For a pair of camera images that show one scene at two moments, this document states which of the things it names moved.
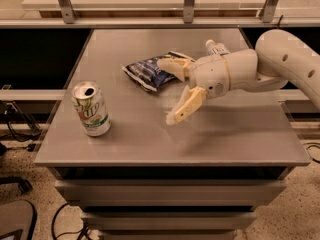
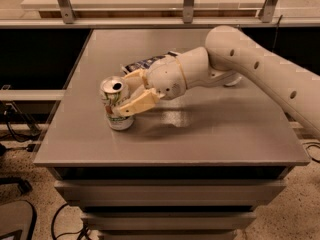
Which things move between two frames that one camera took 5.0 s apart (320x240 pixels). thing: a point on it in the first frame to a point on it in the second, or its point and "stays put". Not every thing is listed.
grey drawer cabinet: x=118 y=153 stays put
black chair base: x=18 y=219 stays put
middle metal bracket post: x=189 y=3 stays put
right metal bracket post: x=268 y=10 stays put
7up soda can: x=92 y=109 to x=114 y=91
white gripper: x=209 y=73 to x=165 y=76
